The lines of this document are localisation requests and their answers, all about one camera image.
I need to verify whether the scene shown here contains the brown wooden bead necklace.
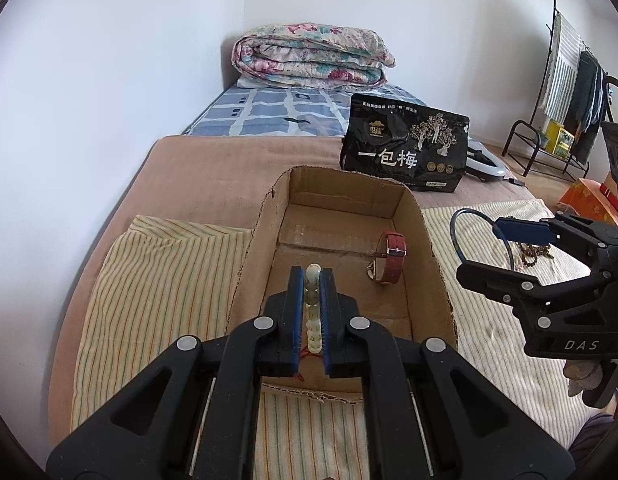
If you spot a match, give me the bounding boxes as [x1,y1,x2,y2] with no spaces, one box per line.
[508,214,558,267]

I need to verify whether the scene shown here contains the blue bangle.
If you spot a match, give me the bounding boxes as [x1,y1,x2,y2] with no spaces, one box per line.
[449,203,515,271]

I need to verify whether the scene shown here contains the red leather strap watch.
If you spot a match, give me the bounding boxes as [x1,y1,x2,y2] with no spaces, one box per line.
[366,231,408,285]

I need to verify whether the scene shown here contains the cream bead bracelet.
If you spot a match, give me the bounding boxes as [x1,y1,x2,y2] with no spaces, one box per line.
[302,261,324,356]

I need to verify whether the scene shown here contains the right gloved hand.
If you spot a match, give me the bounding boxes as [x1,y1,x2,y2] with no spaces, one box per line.
[563,360,603,396]

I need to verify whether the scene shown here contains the orange bag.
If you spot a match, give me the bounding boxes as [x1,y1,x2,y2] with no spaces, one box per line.
[557,172,618,226]

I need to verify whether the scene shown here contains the black metal clothes rack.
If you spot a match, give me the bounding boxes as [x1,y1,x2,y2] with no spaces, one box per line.
[502,8,609,180]

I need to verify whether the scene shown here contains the yellow green box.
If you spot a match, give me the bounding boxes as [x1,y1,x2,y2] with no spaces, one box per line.
[541,118,574,159]

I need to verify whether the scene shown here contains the dark green hanging clothes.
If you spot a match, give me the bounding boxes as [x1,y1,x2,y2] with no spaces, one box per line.
[564,49,606,165]

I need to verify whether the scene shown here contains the striped towel on rack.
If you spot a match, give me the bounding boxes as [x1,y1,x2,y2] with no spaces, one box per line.
[539,11,584,124]

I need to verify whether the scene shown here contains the black snack bag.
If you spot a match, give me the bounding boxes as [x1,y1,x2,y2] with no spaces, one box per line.
[339,94,469,193]

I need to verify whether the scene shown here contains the striped yellow cloth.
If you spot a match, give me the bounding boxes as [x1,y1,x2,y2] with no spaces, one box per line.
[70,200,612,479]

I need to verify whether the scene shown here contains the brown cardboard box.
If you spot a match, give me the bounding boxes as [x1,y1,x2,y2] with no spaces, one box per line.
[224,164,459,406]

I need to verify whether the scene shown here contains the brown blanket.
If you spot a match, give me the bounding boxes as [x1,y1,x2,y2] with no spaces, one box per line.
[47,134,532,436]

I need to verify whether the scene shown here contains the floral folded quilt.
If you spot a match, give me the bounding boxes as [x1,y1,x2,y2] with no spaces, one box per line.
[231,22,396,91]

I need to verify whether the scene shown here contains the blue checkered mattress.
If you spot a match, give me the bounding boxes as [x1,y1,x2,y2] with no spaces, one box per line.
[181,81,430,137]

